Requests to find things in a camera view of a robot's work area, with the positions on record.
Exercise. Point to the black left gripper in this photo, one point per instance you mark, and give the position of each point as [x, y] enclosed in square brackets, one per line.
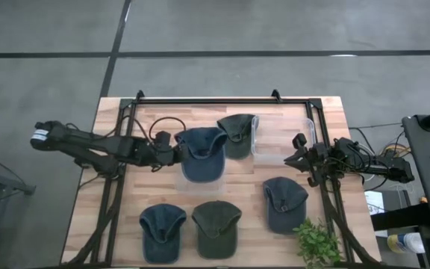
[159, 156]

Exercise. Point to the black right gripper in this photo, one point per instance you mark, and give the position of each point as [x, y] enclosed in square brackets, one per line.
[317, 158]

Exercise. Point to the blue denim cap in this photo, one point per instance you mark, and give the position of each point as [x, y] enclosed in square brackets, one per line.
[204, 160]
[162, 239]

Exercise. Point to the grey-blue cap with buckle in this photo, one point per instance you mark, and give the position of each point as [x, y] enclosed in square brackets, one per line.
[286, 216]

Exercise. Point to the dark green cap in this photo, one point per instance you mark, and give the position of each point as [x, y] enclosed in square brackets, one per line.
[217, 239]
[239, 129]

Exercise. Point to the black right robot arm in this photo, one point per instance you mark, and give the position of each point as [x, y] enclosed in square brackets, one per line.
[386, 168]

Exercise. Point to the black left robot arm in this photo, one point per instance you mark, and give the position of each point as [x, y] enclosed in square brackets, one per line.
[88, 143]

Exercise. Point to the clear plastic container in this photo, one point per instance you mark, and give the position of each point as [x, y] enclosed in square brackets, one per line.
[274, 134]
[200, 188]

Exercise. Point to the white printed paper sheet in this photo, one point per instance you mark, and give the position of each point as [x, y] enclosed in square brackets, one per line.
[373, 203]

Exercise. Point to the green leafy plant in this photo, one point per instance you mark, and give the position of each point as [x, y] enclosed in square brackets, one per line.
[316, 246]

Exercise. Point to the white wipes canister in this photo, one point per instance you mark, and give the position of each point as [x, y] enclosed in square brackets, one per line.
[405, 243]

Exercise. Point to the dark metal stand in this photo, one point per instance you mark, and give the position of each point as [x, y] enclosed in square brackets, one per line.
[9, 183]

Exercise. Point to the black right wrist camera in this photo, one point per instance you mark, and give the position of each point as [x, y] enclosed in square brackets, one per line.
[299, 142]

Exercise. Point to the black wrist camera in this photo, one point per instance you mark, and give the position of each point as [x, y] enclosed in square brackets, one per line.
[162, 140]
[299, 142]

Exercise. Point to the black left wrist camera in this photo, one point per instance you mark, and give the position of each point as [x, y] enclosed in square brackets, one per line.
[162, 140]

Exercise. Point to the black metal table frame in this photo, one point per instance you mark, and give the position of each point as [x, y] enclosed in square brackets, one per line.
[218, 101]

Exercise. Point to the black frame clamp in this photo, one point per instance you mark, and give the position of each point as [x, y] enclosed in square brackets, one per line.
[140, 94]
[275, 94]

